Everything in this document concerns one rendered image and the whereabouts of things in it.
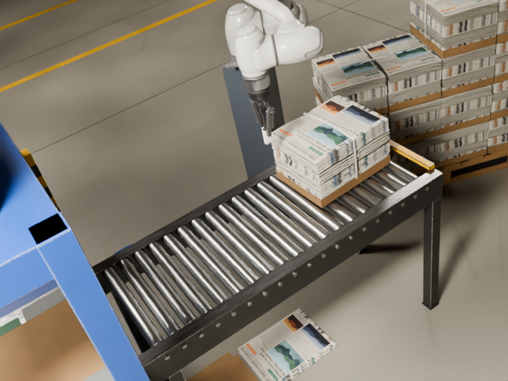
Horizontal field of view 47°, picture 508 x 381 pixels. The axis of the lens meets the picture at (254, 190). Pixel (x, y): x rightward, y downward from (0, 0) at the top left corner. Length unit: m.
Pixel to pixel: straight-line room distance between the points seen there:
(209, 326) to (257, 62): 0.88
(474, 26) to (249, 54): 1.51
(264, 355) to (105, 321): 1.46
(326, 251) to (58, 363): 0.98
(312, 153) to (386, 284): 1.09
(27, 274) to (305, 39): 1.12
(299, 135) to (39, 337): 1.19
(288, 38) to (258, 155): 1.34
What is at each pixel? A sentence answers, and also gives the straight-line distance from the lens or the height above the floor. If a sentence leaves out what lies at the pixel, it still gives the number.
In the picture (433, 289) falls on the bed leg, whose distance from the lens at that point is 2.85.
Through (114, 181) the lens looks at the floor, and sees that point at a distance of 4.16.
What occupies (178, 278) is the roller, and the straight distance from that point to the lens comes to 2.14.
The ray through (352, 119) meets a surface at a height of 1.03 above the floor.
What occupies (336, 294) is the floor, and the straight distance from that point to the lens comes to 3.01.
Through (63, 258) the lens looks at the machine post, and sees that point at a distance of 1.31.
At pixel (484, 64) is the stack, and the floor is 0.73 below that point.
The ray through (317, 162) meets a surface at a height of 1.02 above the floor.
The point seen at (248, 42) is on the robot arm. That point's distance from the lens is 1.90.
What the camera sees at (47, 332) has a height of 0.80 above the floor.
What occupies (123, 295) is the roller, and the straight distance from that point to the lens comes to 2.17.
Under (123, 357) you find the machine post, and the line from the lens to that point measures 1.57.
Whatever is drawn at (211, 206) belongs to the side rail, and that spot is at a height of 0.80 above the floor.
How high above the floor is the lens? 2.30
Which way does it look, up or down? 39 degrees down
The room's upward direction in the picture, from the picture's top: 13 degrees counter-clockwise
